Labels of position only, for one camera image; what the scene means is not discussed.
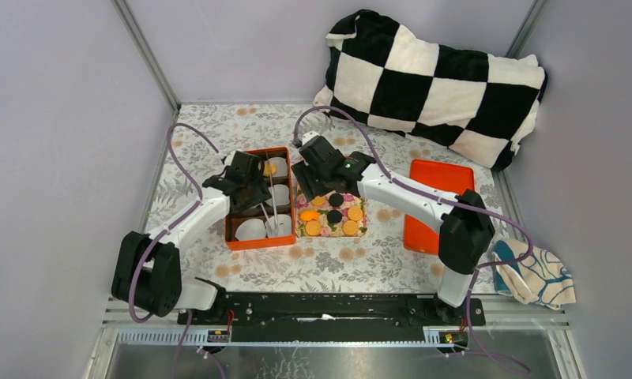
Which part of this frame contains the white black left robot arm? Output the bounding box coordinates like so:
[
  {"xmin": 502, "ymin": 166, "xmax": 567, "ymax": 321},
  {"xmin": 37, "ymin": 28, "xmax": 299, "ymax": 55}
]
[{"xmin": 111, "ymin": 151, "xmax": 271, "ymax": 325}]

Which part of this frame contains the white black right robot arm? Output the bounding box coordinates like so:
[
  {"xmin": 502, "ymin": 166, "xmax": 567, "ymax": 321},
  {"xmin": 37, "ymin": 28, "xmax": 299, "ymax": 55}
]
[{"xmin": 292, "ymin": 132, "xmax": 495, "ymax": 325}]

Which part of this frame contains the floral cookie tray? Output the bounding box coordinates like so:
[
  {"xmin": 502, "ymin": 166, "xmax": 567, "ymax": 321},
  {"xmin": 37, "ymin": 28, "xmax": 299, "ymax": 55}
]
[{"xmin": 294, "ymin": 189, "xmax": 368, "ymax": 238}]

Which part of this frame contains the black sandwich cookie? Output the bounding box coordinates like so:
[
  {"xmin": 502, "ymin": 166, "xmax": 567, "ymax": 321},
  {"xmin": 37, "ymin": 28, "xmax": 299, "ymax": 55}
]
[
  {"xmin": 326, "ymin": 209, "xmax": 343, "ymax": 225},
  {"xmin": 328, "ymin": 193, "xmax": 344, "ymax": 208}
]

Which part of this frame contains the orange compartment cookie box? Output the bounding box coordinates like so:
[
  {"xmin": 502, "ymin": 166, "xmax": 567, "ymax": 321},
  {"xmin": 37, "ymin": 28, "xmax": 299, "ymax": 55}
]
[{"xmin": 224, "ymin": 147, "xmax": 296, "ymax": 251}]

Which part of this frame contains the orange fish shaped cookie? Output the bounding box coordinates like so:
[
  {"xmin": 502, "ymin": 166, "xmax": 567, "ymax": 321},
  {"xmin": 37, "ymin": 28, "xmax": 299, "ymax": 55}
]
[{"xmin": 299, "ymin": 210, "xmax": 321, "ymax": 223}]

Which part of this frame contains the round swirl butter cookie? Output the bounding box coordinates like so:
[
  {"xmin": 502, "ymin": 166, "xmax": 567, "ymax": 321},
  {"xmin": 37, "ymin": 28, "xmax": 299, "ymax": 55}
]
[{"xmin": 263, "ymin": 162, "xmax": 277, "ymax": 177}]

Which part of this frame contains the round tan biscuit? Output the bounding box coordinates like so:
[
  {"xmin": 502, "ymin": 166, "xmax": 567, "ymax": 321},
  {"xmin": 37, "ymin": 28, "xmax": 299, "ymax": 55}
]
[
  {"xmin": 304, "ymin": 220, "xmax": 322, "ymax": 236},
  {"xmin": 347, "ymin": 206, "xmax": 364, "ymax": 222},
  {"xmin": 310, "ymin": 196, "xmax": 327, "ymax": 207},
  {"xmin": 342, "ymin": 220, "xmax": 359, "ymax": 236}
]

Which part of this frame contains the white paper cupcake liner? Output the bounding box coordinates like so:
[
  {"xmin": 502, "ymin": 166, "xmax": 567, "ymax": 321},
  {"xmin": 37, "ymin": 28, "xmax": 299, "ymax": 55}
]
[
  {"xmin": 267, "ymin": 157, "xmax": 288, "ymax": 177},
  {"xmin": 273, "ymin": 184, "xmax": 291, "ymax": 207},
  {"xmin": 265, "ymin": 214, "xmax": 294, "ymax": 238},
  {"xmin": 235, "ymin": 218, "xmax": 267, "ymax": 242}
]

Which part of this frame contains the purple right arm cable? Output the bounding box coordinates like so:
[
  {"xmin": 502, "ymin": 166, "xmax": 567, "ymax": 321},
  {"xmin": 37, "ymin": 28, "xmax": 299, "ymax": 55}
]
[{"xmin": 292, "ymin": 106, "xmax": 535, "ymax": 379}]

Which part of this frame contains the blue cream patterned cloth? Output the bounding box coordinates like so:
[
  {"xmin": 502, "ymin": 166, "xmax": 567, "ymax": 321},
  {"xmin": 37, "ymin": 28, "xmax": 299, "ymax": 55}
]
[{"xmin": 494, "ymin": 247, "xmax": 577, "ymax": 310}]

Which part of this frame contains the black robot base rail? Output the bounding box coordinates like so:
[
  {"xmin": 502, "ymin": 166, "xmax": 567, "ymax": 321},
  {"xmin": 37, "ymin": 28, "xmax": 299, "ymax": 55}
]
[{"xmin": 178, "ymin": 292, "xmax": 486, "ymax": 343}]

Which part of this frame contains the orange box lid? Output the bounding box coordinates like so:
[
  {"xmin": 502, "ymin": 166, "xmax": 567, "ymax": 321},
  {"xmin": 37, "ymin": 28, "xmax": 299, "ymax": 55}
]
[{"xmin": 403, "ymin": 159, "xmax": 476, "ymax": 257}]

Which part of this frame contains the black white checkered pillow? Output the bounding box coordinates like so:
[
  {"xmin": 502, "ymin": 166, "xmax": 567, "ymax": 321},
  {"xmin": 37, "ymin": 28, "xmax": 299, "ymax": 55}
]
[{"xmin": 314, "ymin": 9, "xmax": 547, "ymax": 171}]

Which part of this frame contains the floral table mat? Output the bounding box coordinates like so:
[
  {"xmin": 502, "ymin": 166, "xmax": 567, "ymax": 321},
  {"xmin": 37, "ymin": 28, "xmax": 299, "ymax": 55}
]
[{"xmin": 128, "ymin": 103, "xmax": 500, "ymax": 295}]

